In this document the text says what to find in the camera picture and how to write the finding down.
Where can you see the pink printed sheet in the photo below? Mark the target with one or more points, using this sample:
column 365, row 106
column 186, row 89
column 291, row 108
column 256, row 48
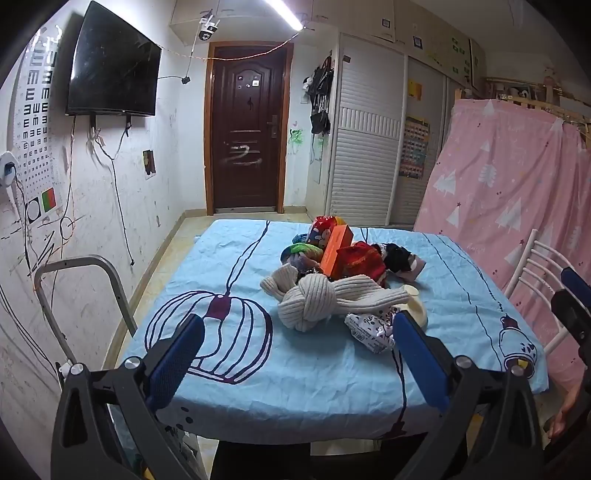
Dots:
column 508, row 184

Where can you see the hanging black bags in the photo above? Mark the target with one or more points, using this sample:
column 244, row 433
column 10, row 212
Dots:
column 321, row 97

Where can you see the white security camera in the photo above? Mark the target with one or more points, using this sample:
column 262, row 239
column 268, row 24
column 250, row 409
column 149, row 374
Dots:
column 207, row 27

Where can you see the white metal chair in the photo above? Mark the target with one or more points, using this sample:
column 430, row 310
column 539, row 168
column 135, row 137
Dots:
column 535, row 263

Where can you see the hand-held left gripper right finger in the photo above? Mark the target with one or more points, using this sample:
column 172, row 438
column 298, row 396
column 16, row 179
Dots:
column 418, row 360

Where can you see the yellow paper note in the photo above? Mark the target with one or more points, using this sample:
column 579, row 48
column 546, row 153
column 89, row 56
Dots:
column 415, row 90

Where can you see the fluorescent tube light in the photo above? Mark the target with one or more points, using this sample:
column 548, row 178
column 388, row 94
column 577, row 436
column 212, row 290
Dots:
column 288, row 11

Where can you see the colourful chart poster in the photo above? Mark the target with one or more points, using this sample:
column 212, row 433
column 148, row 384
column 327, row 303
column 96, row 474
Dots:
column 415, row 147

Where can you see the colourful snack bag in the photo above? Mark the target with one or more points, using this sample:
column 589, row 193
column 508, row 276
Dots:
column 323, row 228

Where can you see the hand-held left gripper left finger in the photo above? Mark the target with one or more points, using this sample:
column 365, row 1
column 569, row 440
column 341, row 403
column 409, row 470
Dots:
column 178, row 355

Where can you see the small wall picture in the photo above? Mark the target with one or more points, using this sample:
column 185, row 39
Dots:
column 149, row 162

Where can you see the green crumpled cloth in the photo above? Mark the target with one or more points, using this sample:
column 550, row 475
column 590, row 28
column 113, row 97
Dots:
column 302, row 251

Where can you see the grey metal step ladder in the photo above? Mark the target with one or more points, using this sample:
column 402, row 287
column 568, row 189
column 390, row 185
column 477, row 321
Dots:
column 78, row 261

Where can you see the red knit hat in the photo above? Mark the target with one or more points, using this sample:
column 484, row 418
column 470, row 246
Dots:
column 362, row 263

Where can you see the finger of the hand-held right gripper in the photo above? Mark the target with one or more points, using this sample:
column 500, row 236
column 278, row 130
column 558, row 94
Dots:
column 575, row 279
column 572, row 318

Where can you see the person's right hand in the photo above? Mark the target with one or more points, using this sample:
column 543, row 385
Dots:
column 559, row 415

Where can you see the white printed packet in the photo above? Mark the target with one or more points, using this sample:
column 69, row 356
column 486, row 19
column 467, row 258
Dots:
column 369, row 330

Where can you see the white overhead cabinet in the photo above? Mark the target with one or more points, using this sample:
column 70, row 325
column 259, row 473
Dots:
column 434, row 41

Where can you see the cream knitted cloth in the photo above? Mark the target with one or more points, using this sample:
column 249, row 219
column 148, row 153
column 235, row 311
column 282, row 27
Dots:
column 314, row 295

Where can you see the black wall television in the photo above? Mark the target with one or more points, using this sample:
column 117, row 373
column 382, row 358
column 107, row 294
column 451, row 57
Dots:
column 113, row 64

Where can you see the black sock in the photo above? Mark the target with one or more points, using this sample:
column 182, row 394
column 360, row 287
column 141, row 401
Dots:
column 397, row 258

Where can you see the dark brown wooden door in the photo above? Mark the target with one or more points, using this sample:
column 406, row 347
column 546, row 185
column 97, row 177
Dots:
column 247, row 129

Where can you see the blue printed bedsheet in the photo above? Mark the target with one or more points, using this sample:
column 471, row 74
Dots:
column 277, row 369

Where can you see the cream plastic bowl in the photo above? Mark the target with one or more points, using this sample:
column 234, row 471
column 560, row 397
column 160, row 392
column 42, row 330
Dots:
column 415, row 307

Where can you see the orange cardboard box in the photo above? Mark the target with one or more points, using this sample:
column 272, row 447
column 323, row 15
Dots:
column 334, row 249

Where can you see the eye chart poster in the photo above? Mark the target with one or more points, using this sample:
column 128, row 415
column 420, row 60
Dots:
column 39, row 106

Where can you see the white louvred wardrobe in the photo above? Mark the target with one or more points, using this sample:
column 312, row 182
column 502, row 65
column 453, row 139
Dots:
column 369, row 138

